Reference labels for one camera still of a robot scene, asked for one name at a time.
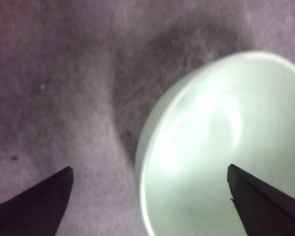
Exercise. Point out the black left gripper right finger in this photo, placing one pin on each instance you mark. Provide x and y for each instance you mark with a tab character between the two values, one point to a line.
268	211

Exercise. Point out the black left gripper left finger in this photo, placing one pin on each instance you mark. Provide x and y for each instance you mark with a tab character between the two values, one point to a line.
34	211

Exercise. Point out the green ribbed bowl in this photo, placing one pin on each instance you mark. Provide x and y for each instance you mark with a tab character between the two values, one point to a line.
199	127

